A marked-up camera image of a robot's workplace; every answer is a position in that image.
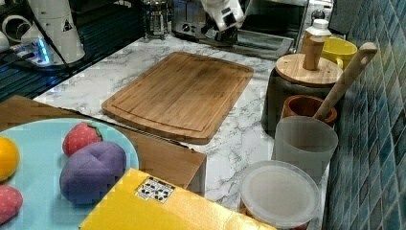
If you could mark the wooden spoon handle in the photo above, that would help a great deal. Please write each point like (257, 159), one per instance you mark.
(358, 63)

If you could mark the clear lidded plastic container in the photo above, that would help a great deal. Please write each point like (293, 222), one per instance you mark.
(279, 194)

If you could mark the brown wooden utensil cup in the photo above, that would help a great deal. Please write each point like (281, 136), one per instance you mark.
(300, 105)

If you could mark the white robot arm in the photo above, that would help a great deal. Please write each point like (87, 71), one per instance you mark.
(210, 24)

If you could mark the red plush strawberry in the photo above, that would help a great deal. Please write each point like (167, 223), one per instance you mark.
(80, 136)

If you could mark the glass french press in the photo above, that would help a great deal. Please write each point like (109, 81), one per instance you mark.
(156, 18)

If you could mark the light blue plate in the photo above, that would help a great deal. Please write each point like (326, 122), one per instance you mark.
(37, 177)

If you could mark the dark canister with wooden lid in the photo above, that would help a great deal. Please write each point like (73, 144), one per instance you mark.
(307, 73)

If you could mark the frosted plastic cup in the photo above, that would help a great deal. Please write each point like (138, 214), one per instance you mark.
(306, 143)

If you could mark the yellow mug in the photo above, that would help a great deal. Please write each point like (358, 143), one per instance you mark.
(338, 51)

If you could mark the bamboo cutting board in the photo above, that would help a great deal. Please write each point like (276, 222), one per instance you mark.
(184, 97)

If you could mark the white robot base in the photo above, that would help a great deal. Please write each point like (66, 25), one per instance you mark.
(52, 38)

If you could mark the toaster oven with door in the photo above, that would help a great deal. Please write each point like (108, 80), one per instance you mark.
(299, 14)

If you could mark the pink plush strawberry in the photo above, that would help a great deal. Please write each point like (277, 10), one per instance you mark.
(11, 201)

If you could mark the orange plush fruit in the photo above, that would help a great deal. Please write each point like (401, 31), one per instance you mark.
(9, 158)

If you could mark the purple plush fruit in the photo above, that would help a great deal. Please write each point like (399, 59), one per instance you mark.
(91, 172)

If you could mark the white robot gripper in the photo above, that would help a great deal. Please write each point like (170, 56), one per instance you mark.
(227, 17)

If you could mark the white capped bottle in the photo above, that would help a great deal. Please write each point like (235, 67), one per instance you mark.
(318, 28)

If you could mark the silver toaster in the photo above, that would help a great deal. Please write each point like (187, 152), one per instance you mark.
(188, 18)

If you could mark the yellow cardboard box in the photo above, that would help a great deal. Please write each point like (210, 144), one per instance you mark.
(140, 201)

